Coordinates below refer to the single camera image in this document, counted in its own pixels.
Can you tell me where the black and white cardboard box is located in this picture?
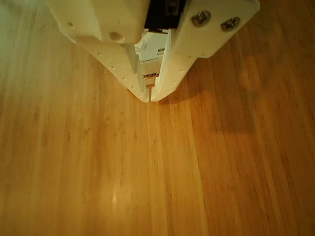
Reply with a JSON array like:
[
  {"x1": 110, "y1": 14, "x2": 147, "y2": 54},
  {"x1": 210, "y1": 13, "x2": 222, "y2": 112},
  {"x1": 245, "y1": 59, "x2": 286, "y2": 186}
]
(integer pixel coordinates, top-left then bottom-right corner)
[{"x1": 134, "y1": 28, "x2": 171, "y2": 88}]

